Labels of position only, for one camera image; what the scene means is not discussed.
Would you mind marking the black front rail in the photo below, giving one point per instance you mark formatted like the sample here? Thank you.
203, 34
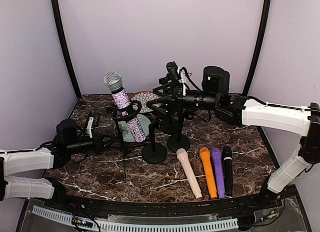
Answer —
103, 208

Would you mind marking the white slotted cable duct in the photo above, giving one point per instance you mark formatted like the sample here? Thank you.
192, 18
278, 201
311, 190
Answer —
137, 224

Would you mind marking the tripod stand of glitter microphone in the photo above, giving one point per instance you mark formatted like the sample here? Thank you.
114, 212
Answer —
118, 142

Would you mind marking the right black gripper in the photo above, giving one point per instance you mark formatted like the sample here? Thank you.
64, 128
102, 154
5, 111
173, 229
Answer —
168, 99

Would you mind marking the black frame post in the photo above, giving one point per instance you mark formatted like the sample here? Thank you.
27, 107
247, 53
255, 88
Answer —
64, 47
258, 46

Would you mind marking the empty black microphone stand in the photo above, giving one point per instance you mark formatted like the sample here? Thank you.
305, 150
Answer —
165, 80

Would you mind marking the cream pink microphone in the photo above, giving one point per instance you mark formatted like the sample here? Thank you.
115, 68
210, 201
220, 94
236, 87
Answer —
183, 158

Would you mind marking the floral patterned bowl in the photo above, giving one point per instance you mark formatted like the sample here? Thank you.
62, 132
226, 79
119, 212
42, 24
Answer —
144, 97

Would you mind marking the right black frame post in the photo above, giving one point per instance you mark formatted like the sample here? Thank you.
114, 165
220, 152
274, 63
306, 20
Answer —
258, 46

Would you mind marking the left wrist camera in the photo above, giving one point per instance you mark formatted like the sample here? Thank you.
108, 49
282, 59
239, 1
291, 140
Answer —
91, 123

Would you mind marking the orange microphone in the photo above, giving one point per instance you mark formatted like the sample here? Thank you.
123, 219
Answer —
205, 156

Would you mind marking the left black frame post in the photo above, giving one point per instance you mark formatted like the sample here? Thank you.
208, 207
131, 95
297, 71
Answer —
64, 47

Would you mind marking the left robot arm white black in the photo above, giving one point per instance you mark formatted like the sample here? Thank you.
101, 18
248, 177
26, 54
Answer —
13, 163

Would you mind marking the black stand of purple microphone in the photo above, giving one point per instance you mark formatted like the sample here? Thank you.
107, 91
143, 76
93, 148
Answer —
166, 124

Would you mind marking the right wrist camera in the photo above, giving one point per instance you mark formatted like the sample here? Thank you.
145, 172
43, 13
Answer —
178, 75

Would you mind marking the black stand of cream microphone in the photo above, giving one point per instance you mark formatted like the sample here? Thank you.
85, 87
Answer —
153, 152

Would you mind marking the light green plate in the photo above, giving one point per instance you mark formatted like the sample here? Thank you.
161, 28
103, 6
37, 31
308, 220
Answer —
126, 133

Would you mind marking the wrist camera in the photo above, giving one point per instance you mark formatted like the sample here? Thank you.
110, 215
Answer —
91, 123
178, 75

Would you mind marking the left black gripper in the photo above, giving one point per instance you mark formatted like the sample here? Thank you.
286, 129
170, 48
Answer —
99, 144

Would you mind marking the glitter silver purple microphone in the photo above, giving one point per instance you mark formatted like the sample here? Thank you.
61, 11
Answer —
114, 82

